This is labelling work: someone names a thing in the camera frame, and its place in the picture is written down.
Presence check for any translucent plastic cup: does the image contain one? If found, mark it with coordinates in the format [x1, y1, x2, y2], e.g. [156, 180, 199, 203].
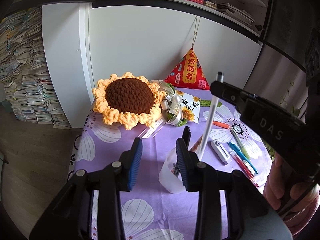
[158, 148, 186, 194]

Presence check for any white correction tape dispenser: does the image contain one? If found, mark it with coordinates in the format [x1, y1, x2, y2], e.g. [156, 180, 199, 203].
[210, 140, 231, 165]

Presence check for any red gel pen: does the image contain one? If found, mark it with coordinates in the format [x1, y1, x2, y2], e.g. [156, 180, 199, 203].
[230, 150, 259, 188]

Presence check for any right hand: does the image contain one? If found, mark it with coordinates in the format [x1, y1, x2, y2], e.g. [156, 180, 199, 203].
[263, 153, 319, 212]

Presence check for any sunflower greeting card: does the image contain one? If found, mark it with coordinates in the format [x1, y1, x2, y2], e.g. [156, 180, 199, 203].
[175, 90, 201, 124]

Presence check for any red triangular pillow charm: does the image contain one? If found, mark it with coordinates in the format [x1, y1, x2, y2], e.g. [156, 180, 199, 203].
[164, 48, 210, 90]

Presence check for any glass cabinet door right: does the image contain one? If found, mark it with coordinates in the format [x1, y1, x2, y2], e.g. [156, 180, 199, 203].
[263, 0, 319, 79]

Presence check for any black marker pen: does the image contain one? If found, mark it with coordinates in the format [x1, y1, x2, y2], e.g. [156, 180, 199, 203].
[174, 126, 191, 177]

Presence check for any white bookshelf cabinet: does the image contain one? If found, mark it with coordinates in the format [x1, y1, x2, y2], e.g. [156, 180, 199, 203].
[42, 0, 262, 128]

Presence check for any tall stack of books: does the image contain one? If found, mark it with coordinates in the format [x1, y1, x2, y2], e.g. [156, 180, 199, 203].
[1, 7, 71, 129]

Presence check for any blue pen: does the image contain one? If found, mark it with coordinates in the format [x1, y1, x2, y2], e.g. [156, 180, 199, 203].
[228, 142, 258, 176]

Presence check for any green gel pen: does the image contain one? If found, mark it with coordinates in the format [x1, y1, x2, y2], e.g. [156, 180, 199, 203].
[231, 128, 250, 159]

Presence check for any striped pencil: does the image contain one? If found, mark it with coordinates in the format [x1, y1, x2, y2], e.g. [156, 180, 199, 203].
[190, 137, 202, 153]

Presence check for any green potted plant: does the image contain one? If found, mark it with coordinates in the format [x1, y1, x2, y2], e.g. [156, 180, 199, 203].
[279, 80, 308, 118]

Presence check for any clear grey gel pen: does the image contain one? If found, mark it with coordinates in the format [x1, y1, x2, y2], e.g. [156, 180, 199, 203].
[197, 82, 219, 161]

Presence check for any orange utility knife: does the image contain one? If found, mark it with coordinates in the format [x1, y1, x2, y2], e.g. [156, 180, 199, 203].
[213, 121, 231, 129]

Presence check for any crochet sunflower with green stem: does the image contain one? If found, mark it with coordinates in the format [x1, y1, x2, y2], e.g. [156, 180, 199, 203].
[93, 72, 211, 130]

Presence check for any purple floral tablecloth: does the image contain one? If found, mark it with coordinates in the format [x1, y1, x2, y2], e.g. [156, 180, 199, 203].
[74, 101, 272, 239]

